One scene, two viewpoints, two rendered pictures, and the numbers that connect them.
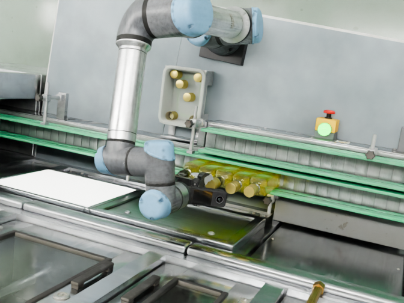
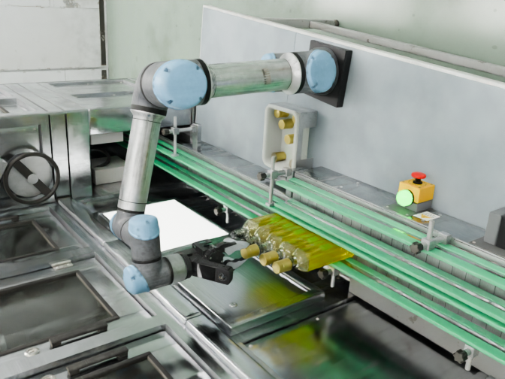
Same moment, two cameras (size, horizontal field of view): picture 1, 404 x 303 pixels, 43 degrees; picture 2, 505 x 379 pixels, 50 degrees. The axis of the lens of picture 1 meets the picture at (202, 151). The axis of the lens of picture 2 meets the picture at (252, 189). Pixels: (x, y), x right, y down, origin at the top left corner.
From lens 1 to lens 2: 90 cm
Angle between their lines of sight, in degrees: 32
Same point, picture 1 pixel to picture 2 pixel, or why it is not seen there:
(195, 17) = (174, 92)
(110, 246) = (137, 301)
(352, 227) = (422, 323)
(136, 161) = (124, 234)
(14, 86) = not seen: hidden behind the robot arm
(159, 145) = (134, 224)
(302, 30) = (400, 68)
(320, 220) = (391, 304)
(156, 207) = (130, 283)
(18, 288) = (13, 336)
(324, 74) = (421, 125)
